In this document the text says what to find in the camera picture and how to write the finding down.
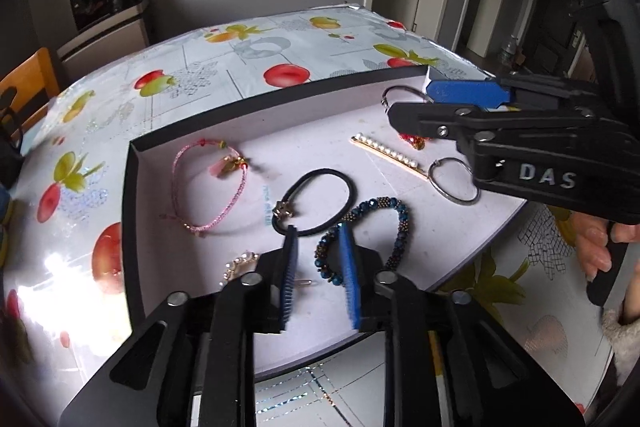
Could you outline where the pink cord bracelet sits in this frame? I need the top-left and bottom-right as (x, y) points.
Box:
(160, 138), (251, 235)

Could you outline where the black hair tie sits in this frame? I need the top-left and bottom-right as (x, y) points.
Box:
(271, 168), (357, 238)

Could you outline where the black pitcher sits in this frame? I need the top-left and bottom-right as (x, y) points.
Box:
(0, 88), (25, 188)

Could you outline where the wooden chair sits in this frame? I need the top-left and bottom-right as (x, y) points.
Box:
(0, 48), (61, 148)

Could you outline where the round pearl hair clip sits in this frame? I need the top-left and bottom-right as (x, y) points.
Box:
(220, 249), (313, 290)

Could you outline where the red bead gold jewelry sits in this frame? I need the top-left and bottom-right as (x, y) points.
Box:
(399, 132), (427, 152)

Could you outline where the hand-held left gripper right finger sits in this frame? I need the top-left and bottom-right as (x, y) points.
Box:
(337, 222), (586, 427)

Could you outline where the dark blue bead bracelet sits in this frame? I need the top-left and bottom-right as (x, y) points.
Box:
(314, 196), (412, 290)

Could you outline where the black box with white inside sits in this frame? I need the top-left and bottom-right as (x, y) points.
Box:
(122, 66), (531, 380)

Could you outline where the pearl bar hair clip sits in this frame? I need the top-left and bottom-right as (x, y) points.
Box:
(350, 133), (432, 180)

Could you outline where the grey tea bar machine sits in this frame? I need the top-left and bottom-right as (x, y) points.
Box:
(56, 0), (152, 84)

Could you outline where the person's right hand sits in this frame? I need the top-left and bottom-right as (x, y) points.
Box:
(575, 212), (640, 281)

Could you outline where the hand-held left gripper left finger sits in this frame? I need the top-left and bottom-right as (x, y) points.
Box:
(57, 224), (301, 427)

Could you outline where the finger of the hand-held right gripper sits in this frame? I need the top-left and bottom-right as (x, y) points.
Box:
(425, 74), (607, 110)
(387, 102), (624, 144)

